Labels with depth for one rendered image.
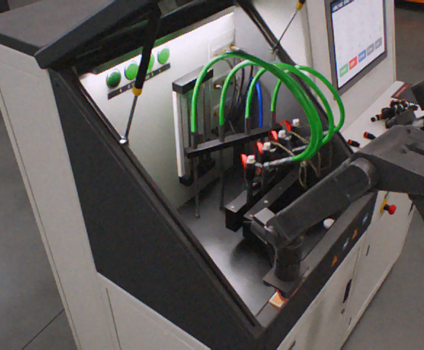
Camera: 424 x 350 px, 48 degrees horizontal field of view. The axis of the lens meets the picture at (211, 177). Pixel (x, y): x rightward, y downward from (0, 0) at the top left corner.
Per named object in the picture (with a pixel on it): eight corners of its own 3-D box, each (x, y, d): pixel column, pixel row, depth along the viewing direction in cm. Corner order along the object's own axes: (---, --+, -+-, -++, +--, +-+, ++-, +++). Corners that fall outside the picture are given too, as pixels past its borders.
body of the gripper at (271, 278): (261, 284, 108) (263, 262, 104) (285, 257, 114) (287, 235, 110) (286, 298, 105) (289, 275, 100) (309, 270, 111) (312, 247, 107)
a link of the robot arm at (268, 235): (275, 235, 95) (307, 213, 98) (239, 205, 102) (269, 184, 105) (279, 271, 103) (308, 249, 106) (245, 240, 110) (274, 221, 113)
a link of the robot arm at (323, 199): (379, 191, 59) (436, 149, 63) (351, 154, 60) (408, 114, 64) (271, 251, 99) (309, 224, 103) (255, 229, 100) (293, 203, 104)
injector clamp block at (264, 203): (252, 258, 143) (253, 220, 134) (225, 244, 148) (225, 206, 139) (307, 200, 164) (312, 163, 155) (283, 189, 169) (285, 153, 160)
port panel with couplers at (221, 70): (218, 132, 159) (217, 41, 140) (210, 129, 161) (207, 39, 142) (240, 117, 167) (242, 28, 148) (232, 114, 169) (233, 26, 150)
